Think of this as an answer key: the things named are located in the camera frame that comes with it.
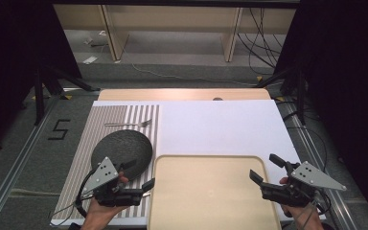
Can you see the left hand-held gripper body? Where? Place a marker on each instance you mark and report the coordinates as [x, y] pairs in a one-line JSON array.
[[103, 175]]

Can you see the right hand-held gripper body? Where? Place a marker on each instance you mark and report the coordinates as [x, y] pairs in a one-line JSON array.
[[314, 179]]

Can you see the black round plate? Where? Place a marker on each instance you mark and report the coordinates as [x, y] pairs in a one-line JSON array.
[[121, 147]]

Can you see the person's right hand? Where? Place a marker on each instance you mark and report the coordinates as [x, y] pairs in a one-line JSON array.
[[297, 213]]

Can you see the person's left hand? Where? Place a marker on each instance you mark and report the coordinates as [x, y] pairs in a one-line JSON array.
[[103, 214]]

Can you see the striped placemat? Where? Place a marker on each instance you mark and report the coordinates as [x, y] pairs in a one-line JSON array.
[[84, 150]]

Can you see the silver fork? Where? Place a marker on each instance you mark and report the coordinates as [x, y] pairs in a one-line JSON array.
[[145, 123]]

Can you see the beige tray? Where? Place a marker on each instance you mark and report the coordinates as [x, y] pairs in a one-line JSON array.
[[211, 191]]

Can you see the white board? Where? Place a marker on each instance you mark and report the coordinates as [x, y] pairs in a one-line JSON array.
[[220, 127]]

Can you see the black tripod stand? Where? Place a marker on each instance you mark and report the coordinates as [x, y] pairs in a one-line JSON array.
[[39, 96], [300, 96]]

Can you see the dark round table grommet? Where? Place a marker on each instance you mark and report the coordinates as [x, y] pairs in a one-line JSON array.
[[217, 98]]

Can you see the black curtain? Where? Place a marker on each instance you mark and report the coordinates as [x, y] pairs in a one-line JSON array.
[[348, 80], [19, 64]]

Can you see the white paper scrap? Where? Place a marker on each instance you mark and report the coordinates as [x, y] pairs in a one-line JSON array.
[[90, 59]]

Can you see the beige wooden shelf unit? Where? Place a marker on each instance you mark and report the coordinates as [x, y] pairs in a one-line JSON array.
[[172, 22]]

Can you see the metal floor rail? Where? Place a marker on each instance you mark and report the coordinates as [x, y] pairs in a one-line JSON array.
[[313, 147], [9, 182]]

